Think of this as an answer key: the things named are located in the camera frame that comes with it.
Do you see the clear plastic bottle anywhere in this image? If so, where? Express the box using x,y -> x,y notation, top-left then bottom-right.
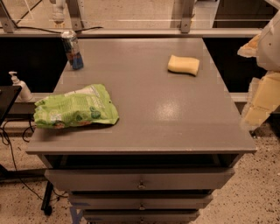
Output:
49,0 -> 66,25

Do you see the bottom grey drawer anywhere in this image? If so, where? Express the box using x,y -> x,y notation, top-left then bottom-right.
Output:
83,210 -> 199,224

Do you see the black floor cable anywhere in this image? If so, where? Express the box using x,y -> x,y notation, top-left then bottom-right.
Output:
0,117 -> 68,203

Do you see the black side table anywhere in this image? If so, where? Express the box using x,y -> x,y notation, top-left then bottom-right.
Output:
0,86 -> 21,180

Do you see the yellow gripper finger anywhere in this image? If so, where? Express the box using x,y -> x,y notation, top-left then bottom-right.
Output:
241,71 -> 280,128
237,34 -> 260,58

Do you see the grey drawer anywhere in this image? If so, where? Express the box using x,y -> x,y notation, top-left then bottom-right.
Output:
45,168 -> 235,192
83,210 -> 199,224
69,194 -> 213,210

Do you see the black cable on rail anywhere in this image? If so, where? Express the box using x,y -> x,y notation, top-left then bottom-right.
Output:
0,0 -> 104,34

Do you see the middle grey drawer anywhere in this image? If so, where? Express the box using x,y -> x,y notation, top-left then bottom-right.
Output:
69,194 -> 213,210

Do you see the green rice chip bag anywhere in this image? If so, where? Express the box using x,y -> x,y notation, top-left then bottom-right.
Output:
33,84 -> 119,129

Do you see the blue silver drink can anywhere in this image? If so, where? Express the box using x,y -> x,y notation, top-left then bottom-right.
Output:
61,31 -> 84,70

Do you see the yellow sponge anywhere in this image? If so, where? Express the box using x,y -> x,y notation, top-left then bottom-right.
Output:
167,55 -> 200,76

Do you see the white pump dispenser bottle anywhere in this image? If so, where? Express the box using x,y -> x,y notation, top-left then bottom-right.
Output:
9,71 -> 32,102

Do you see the top grey drawer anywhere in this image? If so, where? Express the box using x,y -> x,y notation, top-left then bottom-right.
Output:
45,168 -> 235,192

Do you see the grey metal railing frame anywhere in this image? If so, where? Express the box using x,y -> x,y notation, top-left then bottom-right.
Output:
0,0 -> 280,39

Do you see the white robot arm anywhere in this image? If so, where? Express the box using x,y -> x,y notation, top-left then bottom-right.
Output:
237,11 -> 280,130

